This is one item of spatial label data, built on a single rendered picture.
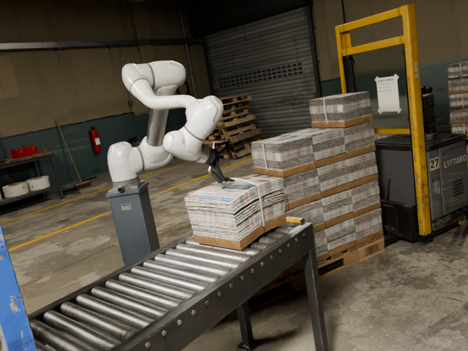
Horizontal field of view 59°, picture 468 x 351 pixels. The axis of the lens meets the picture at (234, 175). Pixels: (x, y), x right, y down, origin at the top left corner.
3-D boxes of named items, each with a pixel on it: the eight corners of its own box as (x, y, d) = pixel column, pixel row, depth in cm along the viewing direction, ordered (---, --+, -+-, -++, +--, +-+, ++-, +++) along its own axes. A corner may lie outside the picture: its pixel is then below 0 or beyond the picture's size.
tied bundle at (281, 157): (253, 173, 315) (248, 143, 310) (285, 164, 328) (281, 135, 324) (283, 178, 282) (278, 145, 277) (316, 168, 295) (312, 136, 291)
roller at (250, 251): (185, 236, 204) (182, 246, 203) (261, 248, 174) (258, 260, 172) (191, 239, 208) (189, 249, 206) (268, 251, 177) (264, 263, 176)
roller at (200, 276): (150, 267, 189) (148, 257, 188) (228, 287, 158) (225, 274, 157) (142, 272, 185) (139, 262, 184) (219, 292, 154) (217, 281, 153)
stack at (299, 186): (206, 300, 307) (184, 192, 290) (326, 249, 359) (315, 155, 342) (230, 322, 273) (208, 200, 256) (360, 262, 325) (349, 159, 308)
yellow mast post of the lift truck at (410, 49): (415, 233, 339) (396, 8, 304) (422, 230, 343) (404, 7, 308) (424, 235, 331) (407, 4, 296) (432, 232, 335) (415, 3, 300)
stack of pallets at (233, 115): (230, 148, 1064) (221, 97, 1038) (260, 147, 1007) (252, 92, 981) (196, 161, 962) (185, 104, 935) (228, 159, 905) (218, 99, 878)
